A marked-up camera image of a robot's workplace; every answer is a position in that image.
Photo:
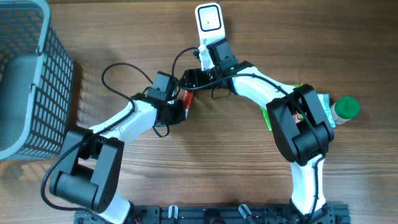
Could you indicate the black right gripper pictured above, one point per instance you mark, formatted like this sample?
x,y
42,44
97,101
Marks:
x,y
191,74

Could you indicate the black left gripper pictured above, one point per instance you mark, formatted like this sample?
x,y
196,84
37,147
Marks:
x,y
180,117

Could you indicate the grey mesh shopping basket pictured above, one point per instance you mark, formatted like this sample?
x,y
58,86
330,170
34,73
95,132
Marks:
x,y
37,77

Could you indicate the green candy bag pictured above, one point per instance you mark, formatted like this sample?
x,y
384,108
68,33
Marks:
x,y
266,118

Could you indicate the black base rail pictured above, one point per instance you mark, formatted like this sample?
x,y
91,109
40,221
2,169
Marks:
x,y
276,213

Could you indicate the white barcode scanner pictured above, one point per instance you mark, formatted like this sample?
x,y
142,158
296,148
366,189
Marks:
x,y
210,23

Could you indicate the green lid jar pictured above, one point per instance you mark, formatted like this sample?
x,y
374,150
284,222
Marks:
x,y
345,109

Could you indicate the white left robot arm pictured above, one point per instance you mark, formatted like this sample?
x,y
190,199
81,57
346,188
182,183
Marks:
x,y
87,171

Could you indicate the mint green wipes pack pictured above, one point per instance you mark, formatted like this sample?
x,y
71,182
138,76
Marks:
x,y
325,102

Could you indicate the red snack bar wrapper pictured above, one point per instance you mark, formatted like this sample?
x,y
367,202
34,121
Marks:
x,y
187,102

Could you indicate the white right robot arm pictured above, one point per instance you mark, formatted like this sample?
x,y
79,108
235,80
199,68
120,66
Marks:
x,y
300,126

